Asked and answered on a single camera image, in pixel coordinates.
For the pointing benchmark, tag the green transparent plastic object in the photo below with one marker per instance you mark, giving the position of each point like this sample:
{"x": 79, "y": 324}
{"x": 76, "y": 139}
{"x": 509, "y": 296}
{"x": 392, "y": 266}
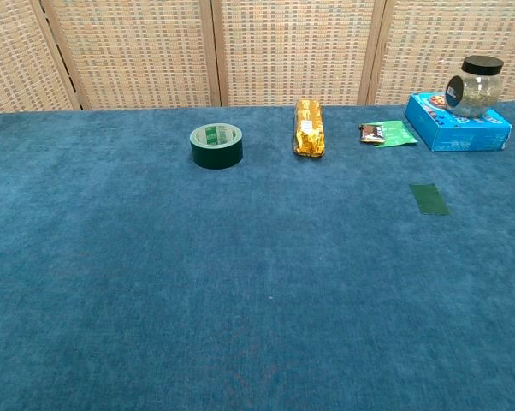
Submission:
{"x": 429, "y": 199}

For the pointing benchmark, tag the green tape roll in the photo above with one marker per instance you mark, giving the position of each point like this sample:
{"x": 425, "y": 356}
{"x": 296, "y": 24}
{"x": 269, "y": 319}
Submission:
{"x": 217, "y": 150}

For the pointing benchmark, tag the blue velvet tablecloth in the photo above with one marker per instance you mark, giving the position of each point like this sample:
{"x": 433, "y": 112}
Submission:
{"x": 223, "y": 274}

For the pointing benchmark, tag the gold foil snack package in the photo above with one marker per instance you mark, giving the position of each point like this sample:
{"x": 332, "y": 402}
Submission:
{"x": 309, "y": 132}

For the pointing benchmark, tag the dark brown snack packet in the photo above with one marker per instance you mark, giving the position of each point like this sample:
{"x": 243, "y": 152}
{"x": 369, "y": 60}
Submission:
{"x": 372, "y": 133}

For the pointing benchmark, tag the woven folding screen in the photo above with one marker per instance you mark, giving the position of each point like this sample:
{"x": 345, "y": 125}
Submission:
{"x": 257, "y": 51}

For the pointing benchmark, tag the green paper sachet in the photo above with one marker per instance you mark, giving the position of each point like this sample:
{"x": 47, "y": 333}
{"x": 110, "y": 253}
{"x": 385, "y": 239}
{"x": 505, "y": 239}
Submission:
{"x": 398, "y": 133}

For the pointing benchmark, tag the blue cardboard box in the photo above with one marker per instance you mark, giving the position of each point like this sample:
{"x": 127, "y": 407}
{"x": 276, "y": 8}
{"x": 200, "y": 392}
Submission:
{"x": 458, "y": 132}

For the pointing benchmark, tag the glass jar with black lid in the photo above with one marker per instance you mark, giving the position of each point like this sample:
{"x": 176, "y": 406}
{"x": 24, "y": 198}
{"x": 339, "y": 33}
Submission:
{"x": 475, "y": 92}

